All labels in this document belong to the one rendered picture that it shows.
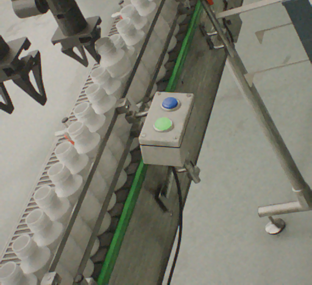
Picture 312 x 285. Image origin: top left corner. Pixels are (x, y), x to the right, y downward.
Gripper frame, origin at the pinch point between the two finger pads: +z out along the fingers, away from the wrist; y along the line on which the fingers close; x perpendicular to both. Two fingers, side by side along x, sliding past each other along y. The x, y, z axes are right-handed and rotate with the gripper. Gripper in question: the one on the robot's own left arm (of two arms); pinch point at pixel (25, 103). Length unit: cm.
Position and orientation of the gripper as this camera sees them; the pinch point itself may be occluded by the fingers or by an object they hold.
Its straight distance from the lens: 122.2
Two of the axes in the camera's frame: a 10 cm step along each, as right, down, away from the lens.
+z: 4.5, 7.2, 5.3
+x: 2.4, -6.7, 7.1
